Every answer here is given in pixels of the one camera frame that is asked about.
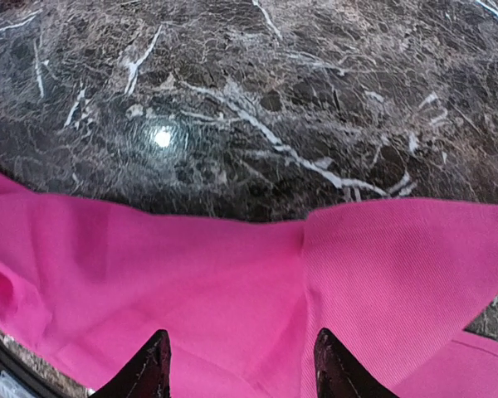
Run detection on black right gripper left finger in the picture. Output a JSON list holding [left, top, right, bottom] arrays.
[[91, 330, 171, 398]]

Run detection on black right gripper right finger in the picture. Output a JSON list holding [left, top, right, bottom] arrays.
[[314, 328, 397, 398]]

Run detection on pink trousers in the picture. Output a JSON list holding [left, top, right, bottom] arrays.
[[0, 174, 498, 397]]

